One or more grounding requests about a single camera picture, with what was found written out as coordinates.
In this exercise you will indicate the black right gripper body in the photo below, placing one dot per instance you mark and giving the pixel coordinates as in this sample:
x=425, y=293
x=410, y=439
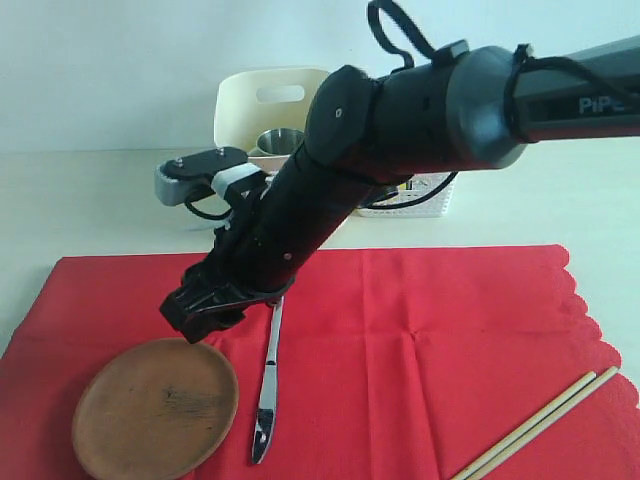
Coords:
x=262, y=252

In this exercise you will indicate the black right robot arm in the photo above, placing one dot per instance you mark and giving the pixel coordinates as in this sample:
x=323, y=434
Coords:
x=466, y=110

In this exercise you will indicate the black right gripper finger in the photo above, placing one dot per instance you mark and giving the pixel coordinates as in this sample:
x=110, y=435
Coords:
x=181, y=310
x=222, y=316

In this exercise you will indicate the wooden chopstick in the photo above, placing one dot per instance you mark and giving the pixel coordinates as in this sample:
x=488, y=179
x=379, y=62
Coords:
x=527, y=425
x=537, y=430

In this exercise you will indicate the silver table knife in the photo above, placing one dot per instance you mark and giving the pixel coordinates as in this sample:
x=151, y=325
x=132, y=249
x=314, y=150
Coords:
x=268, y=398

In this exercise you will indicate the lower wooden chopstick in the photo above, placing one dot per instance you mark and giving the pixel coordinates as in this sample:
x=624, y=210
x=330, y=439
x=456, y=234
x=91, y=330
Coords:
x=537, y=430

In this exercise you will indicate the stainless steel cup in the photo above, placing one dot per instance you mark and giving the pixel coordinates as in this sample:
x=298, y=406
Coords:
x=279, y=141

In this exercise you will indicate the brown wooden plate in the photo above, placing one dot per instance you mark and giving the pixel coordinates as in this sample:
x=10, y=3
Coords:
x=156, y=411

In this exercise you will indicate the cream plastic bin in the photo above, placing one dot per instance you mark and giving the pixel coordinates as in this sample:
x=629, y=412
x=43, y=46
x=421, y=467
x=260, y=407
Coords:
x=253, y=102

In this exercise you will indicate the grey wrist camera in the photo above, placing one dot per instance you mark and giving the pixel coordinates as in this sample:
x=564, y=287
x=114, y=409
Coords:
x=224, y=171

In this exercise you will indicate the white perforated plastic basket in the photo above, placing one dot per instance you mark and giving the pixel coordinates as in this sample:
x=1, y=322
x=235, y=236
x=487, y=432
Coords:
x=418, y=186

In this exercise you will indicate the upper wooden chopstick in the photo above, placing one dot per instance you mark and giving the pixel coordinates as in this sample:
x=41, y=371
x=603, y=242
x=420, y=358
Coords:
x=527, y=425

